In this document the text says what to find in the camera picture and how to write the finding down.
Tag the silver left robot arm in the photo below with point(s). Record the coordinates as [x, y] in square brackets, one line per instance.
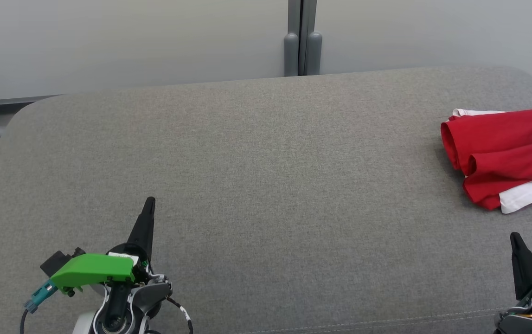
[122, 311]

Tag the grey partition post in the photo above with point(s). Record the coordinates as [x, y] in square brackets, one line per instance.
[303, 37]

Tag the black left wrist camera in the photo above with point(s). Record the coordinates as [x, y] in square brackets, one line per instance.
[54, 262]

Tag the red basketball jersey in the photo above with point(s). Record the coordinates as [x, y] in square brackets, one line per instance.
[502, 139]

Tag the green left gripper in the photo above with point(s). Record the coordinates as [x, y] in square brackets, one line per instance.
[94, 269]

